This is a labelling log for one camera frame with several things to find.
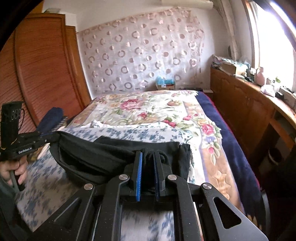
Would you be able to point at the cardboard box on sideboard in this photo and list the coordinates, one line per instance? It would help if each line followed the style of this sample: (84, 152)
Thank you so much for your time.
(232, 69)

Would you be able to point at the white air conditioner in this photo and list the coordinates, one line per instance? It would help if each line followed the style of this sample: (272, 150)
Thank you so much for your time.
(200, 4)

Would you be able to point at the pink circle-pattern wall curtain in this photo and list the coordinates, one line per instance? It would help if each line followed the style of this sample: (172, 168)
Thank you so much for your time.
(132, 53)

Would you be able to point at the window with wooden frame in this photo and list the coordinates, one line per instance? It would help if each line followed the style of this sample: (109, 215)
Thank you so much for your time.
(271, 48)

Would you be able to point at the left hand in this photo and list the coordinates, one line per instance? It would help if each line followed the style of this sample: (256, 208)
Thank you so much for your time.
(19, 167)

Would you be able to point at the wooden louvered wardrobe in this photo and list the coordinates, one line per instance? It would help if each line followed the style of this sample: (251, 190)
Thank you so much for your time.
(41, 66)

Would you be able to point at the black Superman t-shirt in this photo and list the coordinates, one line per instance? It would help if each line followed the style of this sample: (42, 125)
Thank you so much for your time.
(99, 161)

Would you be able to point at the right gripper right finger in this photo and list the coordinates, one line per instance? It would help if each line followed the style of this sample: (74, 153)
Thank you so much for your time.
(201, 212)

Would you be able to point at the long wooden sideboard cabinet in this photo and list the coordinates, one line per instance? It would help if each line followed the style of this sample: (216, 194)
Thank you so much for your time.
(257, 120)

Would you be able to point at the blue tissue box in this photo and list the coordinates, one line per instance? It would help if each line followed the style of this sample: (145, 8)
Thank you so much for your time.
(165, 84)

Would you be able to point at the floral bed quilt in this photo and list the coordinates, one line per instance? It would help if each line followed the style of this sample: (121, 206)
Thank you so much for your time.
(158, 117)

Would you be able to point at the navy blue blanket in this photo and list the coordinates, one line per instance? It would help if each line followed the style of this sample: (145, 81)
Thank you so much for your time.
(247, 184)

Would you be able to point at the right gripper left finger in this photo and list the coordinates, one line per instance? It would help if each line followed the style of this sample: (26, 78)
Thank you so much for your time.
(94, 212)

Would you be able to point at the pink ceramic vase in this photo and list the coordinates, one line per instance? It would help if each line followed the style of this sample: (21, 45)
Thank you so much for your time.
(259, 77)

